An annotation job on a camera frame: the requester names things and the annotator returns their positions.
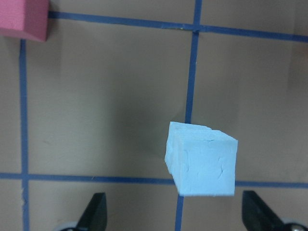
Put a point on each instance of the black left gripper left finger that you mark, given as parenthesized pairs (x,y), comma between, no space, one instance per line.
(94,217)

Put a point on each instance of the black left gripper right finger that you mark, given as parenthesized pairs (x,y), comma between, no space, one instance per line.
(258,216)

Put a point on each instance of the light blue foam block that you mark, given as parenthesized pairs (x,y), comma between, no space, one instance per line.
(202,161)

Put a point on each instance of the pink foam block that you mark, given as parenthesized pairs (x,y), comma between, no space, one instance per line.
(24,19)

